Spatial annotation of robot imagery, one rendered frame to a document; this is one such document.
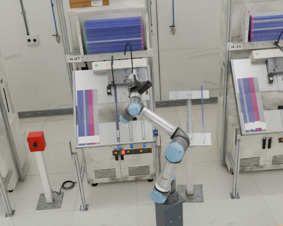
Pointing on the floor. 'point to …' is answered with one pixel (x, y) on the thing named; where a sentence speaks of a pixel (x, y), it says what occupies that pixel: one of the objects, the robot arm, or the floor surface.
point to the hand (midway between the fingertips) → (140, 76)
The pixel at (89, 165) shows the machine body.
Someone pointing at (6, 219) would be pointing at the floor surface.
